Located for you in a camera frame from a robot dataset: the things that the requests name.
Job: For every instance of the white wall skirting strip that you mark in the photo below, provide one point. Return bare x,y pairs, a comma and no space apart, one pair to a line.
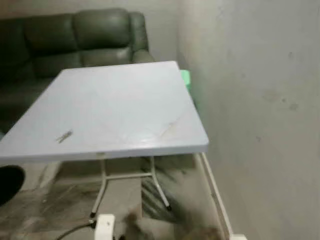
212,190

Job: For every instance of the dark green leather sofa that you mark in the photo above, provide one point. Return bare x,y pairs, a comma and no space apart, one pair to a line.
50,40

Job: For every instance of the light green plastic chair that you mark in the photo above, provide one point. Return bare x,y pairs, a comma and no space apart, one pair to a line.
185,77

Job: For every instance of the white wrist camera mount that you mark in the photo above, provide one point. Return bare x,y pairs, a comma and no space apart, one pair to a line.
105,227
238,237

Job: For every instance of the black round object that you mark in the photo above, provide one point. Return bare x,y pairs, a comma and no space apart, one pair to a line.
9,184

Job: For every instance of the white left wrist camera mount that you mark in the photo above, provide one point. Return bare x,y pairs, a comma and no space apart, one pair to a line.
105,227

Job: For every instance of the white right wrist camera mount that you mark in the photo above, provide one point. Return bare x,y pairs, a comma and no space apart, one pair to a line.
238,237

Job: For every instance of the white folding table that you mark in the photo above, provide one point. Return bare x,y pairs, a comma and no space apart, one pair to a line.
110,105

